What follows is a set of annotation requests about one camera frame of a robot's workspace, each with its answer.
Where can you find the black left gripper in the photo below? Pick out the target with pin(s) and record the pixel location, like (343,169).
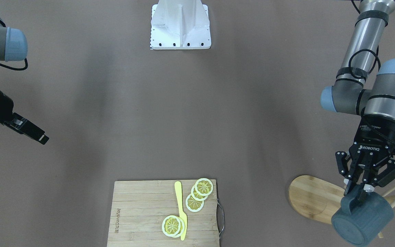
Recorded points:
(377,132)

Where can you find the blue cup yellow inside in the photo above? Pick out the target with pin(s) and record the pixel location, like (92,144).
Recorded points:
(361,216)

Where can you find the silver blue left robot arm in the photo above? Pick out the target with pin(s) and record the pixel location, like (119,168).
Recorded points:
(364,86)

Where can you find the wooden cup storage rack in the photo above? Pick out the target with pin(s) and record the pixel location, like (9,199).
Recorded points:
(319,200)

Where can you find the wooden cutting board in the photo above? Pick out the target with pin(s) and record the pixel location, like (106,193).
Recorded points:
(139,208)

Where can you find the yellow plastic knife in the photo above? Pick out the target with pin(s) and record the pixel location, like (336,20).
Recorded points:
(182,214)

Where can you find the lemon slice middle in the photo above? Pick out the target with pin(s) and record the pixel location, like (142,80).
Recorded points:
(196,196)

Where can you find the lemon slice on knife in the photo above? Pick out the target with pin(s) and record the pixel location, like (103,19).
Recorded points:
(170,225)

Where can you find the lemon slice under top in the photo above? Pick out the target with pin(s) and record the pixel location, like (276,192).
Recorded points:
(182,228)

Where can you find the white camera stand pillar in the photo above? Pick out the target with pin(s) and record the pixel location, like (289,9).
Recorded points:
(180,25)

